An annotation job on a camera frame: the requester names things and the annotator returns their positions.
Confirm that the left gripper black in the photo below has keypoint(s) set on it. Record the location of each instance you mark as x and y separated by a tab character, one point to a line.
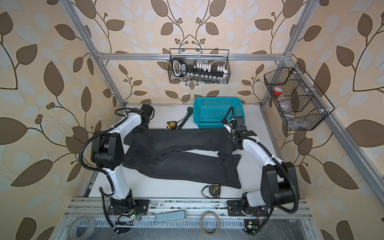
147	127

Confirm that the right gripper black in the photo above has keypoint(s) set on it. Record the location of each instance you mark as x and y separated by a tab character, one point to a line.
231	137

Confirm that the teal plastic basket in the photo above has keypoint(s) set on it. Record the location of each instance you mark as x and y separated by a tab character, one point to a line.
208	112

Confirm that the black trousers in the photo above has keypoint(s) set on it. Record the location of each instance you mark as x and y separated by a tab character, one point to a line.
197	155

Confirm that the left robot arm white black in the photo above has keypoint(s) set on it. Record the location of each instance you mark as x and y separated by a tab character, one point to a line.
104	152

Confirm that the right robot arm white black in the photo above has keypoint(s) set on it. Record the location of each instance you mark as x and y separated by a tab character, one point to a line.
279	186

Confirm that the yellow black tape measure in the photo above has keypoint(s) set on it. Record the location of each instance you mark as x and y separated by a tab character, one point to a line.
172	125

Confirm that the red white item in basket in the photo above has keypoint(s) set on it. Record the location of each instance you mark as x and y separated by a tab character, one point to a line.
277	91

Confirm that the black socket set holder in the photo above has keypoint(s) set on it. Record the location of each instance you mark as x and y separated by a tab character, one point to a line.
182	67

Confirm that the light blue flat case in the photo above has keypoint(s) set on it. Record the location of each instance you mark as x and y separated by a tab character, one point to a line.
171	217

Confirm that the clear tape roll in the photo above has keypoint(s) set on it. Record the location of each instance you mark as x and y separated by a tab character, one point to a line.
82	228

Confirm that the dark green handled tool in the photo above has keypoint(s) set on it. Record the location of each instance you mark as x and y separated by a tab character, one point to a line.
185	119

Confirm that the rear black wire basket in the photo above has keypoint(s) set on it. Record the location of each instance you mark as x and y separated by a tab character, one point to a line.
201	54

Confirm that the black tape measure with strap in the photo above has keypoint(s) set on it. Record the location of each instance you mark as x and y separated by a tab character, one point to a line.
214	191

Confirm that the side black wire basket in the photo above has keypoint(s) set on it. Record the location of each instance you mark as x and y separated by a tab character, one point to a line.
303	105

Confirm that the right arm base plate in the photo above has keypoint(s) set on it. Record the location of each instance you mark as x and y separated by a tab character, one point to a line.
236	208

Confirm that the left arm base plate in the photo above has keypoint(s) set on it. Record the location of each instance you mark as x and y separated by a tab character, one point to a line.
128	207

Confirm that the aluminium frame rail front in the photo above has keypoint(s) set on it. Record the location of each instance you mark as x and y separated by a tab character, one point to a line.
194	207

